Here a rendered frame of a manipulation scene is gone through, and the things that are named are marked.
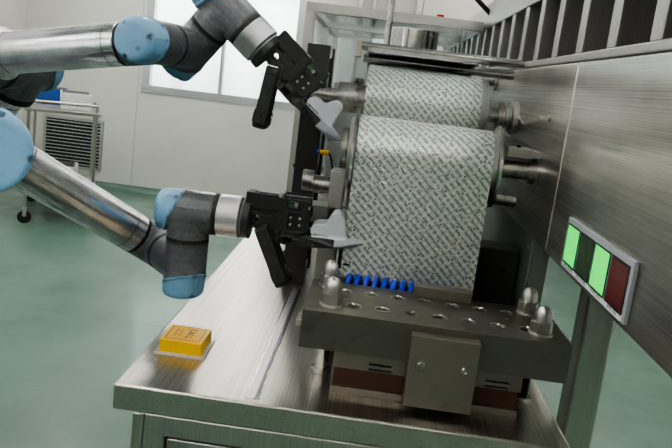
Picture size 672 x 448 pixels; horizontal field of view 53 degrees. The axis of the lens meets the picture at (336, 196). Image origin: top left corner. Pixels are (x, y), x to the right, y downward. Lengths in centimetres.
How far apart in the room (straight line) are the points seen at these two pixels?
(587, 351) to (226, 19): 93
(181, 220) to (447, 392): 52
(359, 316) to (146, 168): 624
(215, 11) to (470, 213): 56
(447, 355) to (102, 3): 655
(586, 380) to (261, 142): 566
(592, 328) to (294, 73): 75
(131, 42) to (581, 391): 106
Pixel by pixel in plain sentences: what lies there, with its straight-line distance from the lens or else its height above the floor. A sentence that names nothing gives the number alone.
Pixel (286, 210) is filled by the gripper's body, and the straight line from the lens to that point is 116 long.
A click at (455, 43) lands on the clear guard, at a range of 221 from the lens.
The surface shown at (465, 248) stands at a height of 111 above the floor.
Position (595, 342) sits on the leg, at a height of 93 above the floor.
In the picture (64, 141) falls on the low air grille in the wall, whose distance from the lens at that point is 745.
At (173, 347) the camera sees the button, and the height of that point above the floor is 91.
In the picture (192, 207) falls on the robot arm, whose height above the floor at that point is 112.
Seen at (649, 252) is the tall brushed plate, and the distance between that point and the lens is 76.
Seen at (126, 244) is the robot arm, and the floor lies 103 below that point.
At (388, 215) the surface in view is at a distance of 118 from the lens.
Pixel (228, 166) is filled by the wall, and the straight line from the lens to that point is 694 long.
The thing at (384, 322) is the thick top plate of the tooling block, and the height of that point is 103.
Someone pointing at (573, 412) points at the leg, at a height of 78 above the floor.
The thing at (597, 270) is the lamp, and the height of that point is 118.
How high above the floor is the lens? 137
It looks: 10 degrees down
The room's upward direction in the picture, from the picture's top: 7 degrees clockwise
